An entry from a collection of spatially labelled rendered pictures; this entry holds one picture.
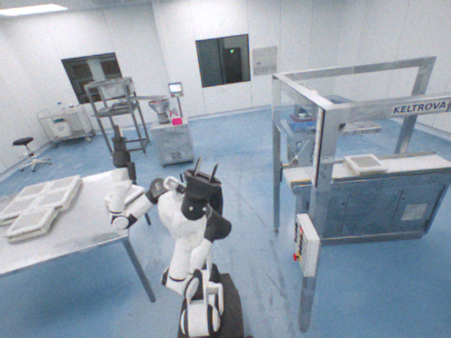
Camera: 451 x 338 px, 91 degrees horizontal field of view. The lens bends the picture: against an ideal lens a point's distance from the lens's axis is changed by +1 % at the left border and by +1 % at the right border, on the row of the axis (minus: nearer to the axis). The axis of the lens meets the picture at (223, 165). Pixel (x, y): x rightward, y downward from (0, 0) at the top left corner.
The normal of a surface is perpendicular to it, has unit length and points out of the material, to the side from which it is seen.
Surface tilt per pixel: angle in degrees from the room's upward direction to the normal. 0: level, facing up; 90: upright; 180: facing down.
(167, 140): 90
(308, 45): 90
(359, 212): 90
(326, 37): 90
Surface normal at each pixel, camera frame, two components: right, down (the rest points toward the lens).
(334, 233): -0.01, 0.48
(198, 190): -0.24, 0.38
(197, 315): -0.07, -0.42
